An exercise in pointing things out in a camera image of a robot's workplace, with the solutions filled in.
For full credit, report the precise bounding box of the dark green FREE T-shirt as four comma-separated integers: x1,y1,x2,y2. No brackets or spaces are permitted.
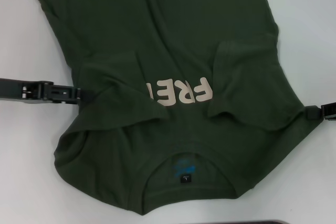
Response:
33,0,323,210

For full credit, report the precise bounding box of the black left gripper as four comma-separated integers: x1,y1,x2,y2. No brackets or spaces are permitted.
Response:
0,77,92,106

